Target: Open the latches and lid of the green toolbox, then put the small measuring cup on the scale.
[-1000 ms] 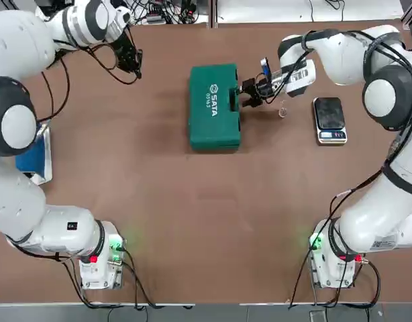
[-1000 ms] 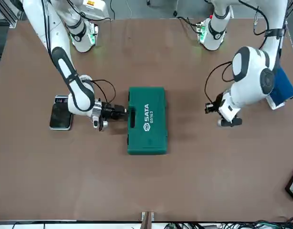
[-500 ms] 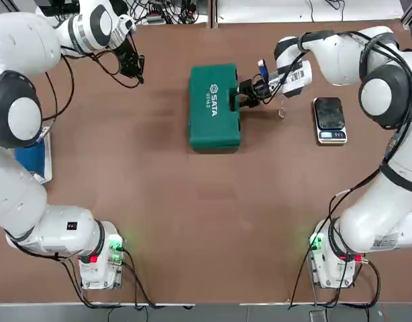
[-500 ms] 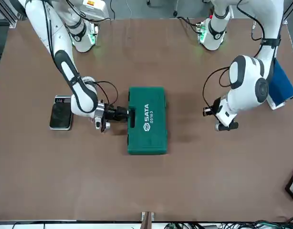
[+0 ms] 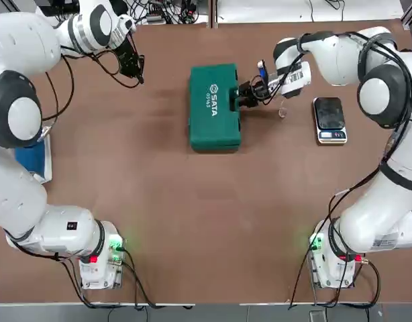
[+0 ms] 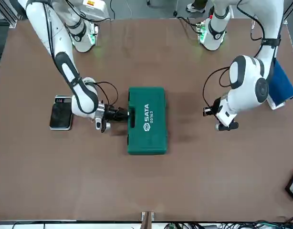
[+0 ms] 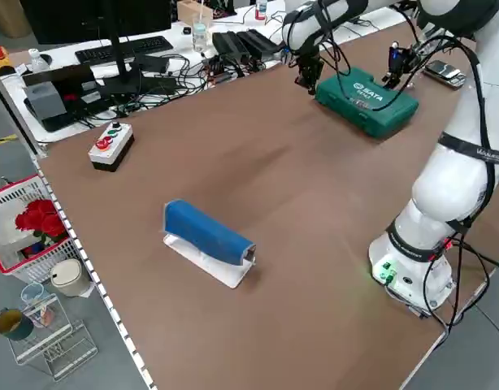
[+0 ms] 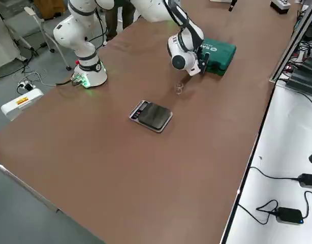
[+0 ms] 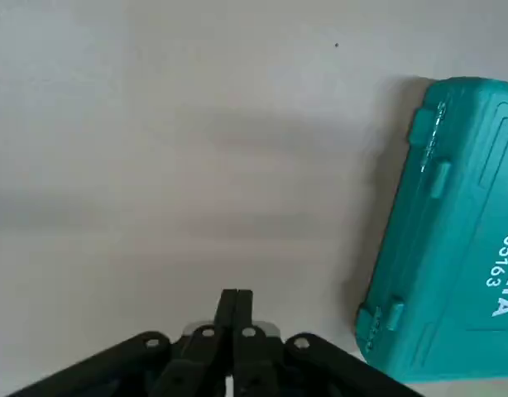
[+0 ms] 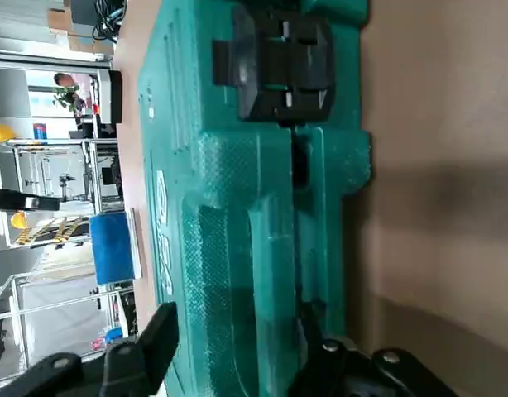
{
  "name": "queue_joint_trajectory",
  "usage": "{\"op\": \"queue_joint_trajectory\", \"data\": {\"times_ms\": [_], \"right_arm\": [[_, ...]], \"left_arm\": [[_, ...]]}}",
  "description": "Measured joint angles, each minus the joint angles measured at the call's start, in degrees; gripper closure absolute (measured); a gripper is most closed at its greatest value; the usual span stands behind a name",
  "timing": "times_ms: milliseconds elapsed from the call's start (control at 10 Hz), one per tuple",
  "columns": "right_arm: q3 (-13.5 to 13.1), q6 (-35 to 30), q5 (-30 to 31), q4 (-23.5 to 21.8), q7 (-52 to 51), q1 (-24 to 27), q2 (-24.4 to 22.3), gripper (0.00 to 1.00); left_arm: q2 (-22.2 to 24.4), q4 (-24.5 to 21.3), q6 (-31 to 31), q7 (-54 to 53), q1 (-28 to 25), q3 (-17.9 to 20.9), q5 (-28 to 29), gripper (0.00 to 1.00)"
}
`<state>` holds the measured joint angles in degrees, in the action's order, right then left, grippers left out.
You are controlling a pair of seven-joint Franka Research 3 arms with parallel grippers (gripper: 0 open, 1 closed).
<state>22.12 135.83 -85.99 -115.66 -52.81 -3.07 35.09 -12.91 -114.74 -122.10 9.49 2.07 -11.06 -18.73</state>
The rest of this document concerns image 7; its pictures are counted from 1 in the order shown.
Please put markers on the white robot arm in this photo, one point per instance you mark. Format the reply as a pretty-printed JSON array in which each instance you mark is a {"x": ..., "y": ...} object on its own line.
[{"x": 448, "y": 191}]

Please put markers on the black power brick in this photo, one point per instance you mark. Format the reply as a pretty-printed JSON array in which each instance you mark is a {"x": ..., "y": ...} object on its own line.
[
  {"x": 229, "y": 46},
  {"x": 259, "y": 44}
]

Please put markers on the black monitor stand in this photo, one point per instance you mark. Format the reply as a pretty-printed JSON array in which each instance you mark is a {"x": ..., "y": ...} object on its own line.
[{"x": 119, "y": 61}]

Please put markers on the black flat box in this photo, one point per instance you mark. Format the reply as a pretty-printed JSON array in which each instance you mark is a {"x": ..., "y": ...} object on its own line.
[{"x": 58, "y": 76}]

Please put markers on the green plastic toolbox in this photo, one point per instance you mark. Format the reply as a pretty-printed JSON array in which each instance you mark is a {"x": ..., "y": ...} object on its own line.
[{"x": 379, "y": 115}]

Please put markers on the dark green cup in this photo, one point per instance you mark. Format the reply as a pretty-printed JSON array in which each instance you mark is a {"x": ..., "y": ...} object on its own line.
[{"x": 20, "y": 331}]

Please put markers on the grey box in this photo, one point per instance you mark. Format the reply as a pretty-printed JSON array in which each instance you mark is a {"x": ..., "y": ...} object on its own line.
[{"x": 44, "y": 101}]

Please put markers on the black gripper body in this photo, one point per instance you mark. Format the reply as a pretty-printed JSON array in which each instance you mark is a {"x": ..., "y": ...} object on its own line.
[
  {"x": 309, "y": 61},
  {"x": 402, "y": 61}
]

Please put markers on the clear plastic jug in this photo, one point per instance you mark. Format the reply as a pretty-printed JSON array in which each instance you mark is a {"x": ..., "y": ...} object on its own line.
[{"x": 32, "y": 294}]

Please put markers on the pink bottle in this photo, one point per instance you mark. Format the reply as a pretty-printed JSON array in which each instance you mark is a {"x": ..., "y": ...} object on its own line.
[{"x": 261, "y": 9}]

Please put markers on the tall clear water bottle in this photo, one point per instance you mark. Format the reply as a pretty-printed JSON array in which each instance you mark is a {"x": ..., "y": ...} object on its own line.
[{"x": 200, "y": 34}]

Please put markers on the red and white shopping basket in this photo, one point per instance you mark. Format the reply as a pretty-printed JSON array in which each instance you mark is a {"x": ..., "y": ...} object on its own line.
[{"x": 14, "y": 195}]

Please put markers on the aluminium frame post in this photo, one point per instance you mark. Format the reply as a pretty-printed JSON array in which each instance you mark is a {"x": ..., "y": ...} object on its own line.
[{"x": 14, "y": 118}]

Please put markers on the black computer monitor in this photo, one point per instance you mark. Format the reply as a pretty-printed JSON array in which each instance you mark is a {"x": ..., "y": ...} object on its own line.
[{"x": 91, "y": 20}]

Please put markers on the small white trash bin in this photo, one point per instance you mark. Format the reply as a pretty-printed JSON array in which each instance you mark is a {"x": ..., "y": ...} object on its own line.
[{"x": 68, "y": 278}]

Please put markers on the white three-button control box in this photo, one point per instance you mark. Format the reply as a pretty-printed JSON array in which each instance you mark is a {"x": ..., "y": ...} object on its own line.
[{"x": 111, "y": 150}]

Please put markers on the black keyboard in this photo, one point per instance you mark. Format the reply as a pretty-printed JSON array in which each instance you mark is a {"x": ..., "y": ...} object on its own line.
[{"x": 123, "y": 48}]

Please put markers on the white desk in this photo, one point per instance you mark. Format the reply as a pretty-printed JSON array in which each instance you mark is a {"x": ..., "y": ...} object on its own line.
[{"x": 227, "y": 25}]

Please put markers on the small clear bottle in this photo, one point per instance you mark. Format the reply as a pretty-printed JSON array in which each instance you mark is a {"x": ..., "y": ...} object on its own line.
[{"x": 36, "y": 61}]

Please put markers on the white towel stand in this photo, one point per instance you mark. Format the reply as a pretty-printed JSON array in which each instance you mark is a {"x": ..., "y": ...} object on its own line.
[{"x": 221, "y": 274}]

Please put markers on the small clear measuring cup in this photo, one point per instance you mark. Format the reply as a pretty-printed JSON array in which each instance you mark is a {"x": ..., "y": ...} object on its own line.
[{"x": 415, "y": 81}]

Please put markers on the black digital kitchen scale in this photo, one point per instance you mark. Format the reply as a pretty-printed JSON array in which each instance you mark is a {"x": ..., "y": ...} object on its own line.
[{"x": 444, "y": 73}]

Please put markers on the brown cardboard box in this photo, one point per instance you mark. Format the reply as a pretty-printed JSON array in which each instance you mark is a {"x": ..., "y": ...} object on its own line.
[{"x": 194, "y": 10}]

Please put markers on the slotted aluminium table rail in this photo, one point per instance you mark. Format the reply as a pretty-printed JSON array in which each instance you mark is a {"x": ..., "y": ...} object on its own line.
[{"x": 97, "y": 282}]

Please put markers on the red artificial flowers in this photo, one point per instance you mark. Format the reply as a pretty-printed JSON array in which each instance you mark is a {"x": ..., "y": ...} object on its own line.
[{"x": 42, "y": 217}]

